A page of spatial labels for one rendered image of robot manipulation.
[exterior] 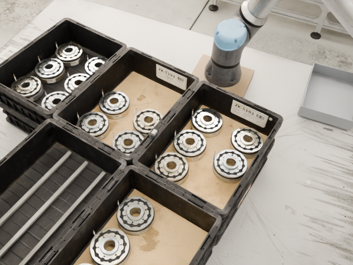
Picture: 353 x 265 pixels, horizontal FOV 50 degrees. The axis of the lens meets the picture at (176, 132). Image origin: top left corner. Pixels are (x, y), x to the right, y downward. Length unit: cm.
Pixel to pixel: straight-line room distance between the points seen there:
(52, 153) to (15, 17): 217
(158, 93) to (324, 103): 67
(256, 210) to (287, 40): 198
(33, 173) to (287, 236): 80
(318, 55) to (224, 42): 166
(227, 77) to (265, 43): 150
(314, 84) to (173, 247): 95
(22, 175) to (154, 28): 97
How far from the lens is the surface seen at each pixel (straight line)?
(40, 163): 125
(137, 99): 135
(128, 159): 108
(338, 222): 136
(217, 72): 153
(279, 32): 314
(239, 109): 127
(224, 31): 146
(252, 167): 109
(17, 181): 123
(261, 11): 150
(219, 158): 118
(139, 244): 107
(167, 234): 108
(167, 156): 117
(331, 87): 171
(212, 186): 115
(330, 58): 304
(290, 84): 168
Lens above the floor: 182
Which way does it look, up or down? 52 degrees down
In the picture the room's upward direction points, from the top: 3 degrees clockwise
